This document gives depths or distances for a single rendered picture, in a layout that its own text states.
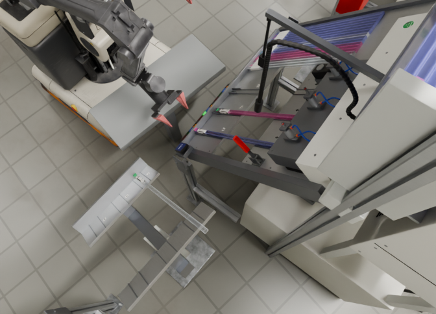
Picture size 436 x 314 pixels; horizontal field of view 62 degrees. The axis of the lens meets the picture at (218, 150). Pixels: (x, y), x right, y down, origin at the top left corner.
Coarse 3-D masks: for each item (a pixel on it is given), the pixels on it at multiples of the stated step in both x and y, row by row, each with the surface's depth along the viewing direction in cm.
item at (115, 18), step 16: (32, 0) 100; (48, 0) 97; (64, 0) 92; (80, 0) 90; (96, 0) 89; (80, 16) 93; (96, 16) 86; (112, 16) 85; (128, 16) 87; (112, 32) 86; (128, 32) 89; (144, 32) 91; (128, 48) 89
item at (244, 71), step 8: (272, 32) 157; (256, 56) 153; (248, 64) 152; (240, 72) 151; (240, 80) 151; (224, 96) 148; (216, 104) 146; (208, 112) 145; (200, 120) 144; (192, 136) 142
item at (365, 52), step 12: (396, 12) 112; (408, 12) 108; (420, 12) 104; (384, 24) 112; (372, 36) 111; (384, 36) 107; (360, 48) 111; (372, 48) 107; (312, 84) 114; (300, 96) 114; (288, 108) 114; (276, 120) 114; (288, 120) 110; (264, 132) 113; (276, 132) 109; (264, 156) 105; (264, 168) 101; (276, 168) 98
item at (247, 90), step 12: (252, 72) 149; (276, 72) 136; (240, 84) 148; (252, 84) 141; (228, 96) 148; (240, 96) 141; (252, 96) 135; (216, 108) 146; (228, 108) 140; (240, 108) 134; (216, 120) 140; (228, 120) 134; (240, 120) 130; (228, 132) 128; (192, 144) 140; (204, 144) 133; (216, 144) 128
